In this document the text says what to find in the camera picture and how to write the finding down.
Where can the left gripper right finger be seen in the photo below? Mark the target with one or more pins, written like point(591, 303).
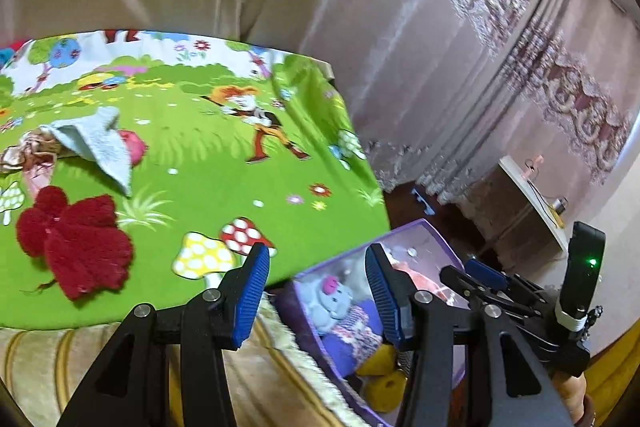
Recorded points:
point(506, 385)

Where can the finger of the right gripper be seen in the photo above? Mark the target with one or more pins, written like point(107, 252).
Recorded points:
point(487, 271)
point(475, 292)

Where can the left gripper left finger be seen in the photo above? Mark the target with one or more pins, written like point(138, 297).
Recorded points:
point(128, 383)

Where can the yellow sponge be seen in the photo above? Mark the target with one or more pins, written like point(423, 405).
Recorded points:
point(383, 382)

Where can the red crochet flower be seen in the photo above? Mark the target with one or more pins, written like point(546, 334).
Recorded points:
point(80, 242)

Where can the purple knitted sock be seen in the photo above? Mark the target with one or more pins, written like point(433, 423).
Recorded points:
point(354, 339)

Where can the purple storage box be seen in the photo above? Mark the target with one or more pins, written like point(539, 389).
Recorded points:
point(418, 244)

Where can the light blue towel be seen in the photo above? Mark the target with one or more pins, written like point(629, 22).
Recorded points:
point(96, 138)

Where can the pink fleece cloth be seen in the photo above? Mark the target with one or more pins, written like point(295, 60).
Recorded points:
point(424, 283)

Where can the light blue plush toy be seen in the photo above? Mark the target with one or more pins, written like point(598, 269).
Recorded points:
point(325, 300)

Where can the right hand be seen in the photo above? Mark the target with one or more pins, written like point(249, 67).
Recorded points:
point(573, 393)

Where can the white side table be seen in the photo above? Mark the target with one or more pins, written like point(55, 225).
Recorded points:
point(535, 199)

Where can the cartoon green bedsheet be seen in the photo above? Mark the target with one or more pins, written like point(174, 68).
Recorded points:
point(245, 145)

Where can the beige pink curtain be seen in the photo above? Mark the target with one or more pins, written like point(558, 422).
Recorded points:
point(438, 90)

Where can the pink round crochet coaster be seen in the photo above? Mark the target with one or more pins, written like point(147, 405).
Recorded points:
point(135, 145)

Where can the colourful striped blanket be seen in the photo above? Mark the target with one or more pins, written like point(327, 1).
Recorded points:
point(8, 51)

